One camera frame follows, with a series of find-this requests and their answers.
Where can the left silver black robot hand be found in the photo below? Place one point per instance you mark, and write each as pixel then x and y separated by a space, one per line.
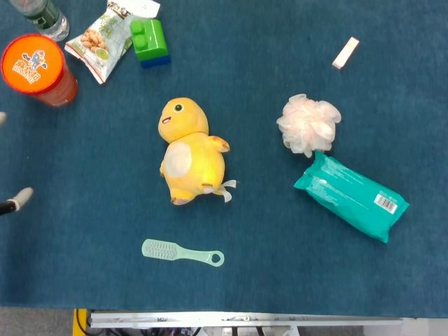
pixel 22 194

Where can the yellow plush duck toy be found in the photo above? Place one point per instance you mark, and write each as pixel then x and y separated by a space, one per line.
pixel 196 164

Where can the blue block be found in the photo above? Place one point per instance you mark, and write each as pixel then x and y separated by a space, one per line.
pixel 155 63

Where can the green toy building block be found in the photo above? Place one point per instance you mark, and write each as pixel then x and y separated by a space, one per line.
pixel 150 38

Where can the orange red lidded canister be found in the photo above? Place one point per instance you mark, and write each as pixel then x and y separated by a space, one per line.
pixel 33 64

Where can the mint green plastic brush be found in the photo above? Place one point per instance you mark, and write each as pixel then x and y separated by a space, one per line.
pixel 161 249

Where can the green white nut snack bag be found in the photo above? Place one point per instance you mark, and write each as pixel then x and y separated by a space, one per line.
pixel 99 45

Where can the clear green-label water bottle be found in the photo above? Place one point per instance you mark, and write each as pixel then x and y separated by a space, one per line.
pixel 43 17

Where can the blue felt table cloth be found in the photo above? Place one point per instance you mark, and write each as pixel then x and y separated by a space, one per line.
pixel 280 280

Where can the pale pink mesh bath loofah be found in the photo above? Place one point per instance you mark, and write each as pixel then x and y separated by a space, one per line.
pixel 309 122

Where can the teal wet wipes pack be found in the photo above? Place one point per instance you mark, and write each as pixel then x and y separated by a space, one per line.
pixel 350 196

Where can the small pink rectangular eraser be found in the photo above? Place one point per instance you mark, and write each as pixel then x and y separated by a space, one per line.
pixel 346 52

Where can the yellow black frame part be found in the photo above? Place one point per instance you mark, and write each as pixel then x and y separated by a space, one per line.
pixel 81 318

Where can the aluminium frame rail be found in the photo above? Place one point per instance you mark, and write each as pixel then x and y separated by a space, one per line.
pixel 245 319

